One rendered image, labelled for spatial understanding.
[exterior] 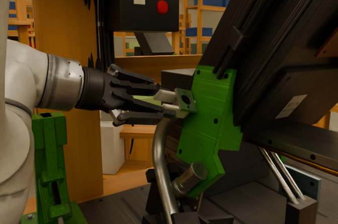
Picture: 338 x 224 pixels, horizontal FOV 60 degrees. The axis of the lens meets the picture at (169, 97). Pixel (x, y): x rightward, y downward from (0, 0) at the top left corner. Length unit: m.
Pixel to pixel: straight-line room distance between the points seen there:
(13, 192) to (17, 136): 0.06
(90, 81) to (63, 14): 0.33
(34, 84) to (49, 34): 0.34
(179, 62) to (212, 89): 0.47
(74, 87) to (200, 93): 0.27
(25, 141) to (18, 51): 0.16
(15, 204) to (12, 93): 0.14
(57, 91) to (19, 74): 0.06
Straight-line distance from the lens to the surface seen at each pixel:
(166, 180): 0.65
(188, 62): 1.07
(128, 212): 0.80
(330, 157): 0.58
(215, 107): 0.58
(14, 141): 0.36
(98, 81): 0.51
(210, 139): 0.58
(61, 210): 0.66
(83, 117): 0.83
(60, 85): 0.48
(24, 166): 0.38
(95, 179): 0.90
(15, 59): 0.47
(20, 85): 0.45
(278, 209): 0.85
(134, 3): 0.75
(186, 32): 6.07
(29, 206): 0.93
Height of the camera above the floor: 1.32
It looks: 11 degrees down
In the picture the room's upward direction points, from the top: straight up
